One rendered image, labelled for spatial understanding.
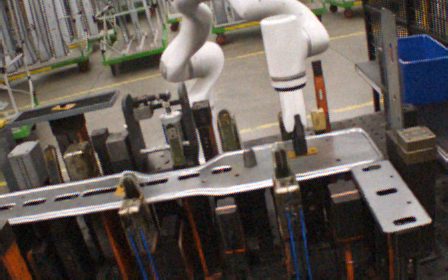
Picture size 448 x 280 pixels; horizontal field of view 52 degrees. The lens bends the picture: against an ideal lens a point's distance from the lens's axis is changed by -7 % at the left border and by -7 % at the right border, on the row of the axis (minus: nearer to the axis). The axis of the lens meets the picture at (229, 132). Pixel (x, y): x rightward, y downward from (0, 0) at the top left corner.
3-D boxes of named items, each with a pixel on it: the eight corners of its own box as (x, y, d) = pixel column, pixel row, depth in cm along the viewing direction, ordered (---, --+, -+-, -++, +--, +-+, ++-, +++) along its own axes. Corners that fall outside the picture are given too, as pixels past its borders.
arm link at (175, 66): (207, 81, 182) (165, 93, 177) (194, 56, 187) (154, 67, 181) (229, -17, 139) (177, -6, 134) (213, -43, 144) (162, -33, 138)
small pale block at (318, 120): (326, 225, 148) (311, 113, 135) (324, 219, 151) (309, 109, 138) (337, 222, 148) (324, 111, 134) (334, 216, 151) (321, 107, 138)
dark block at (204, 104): (220, 232, 156) (190, 108, 141) (220, 220, 163) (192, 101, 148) (235, 229, 156) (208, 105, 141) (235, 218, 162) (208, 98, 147)
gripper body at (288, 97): (271, 78, 120) (278, 120, 124) (275, 90, 110) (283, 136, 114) (301, 72, 119) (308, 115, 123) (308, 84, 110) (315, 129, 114)
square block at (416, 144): (409, 266, 121) (405, 142, 108) (399, 249, 128) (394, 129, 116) (437, 260, 121) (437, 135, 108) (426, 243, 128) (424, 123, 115)
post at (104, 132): (125, 245, 159) (88, 134, 144) (127, 237, 163) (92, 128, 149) (139, 243, 158) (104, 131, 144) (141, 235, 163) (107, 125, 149)
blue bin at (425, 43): (405, 107, 135) (402, 63, 130) (383, 77, 163) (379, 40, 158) (459, 99, 133) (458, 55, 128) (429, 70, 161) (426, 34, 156)
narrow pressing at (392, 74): (403, 146, 119) (391, 12, 107) (389, 130, 130) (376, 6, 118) (405, 146, 119) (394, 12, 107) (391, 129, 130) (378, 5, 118)
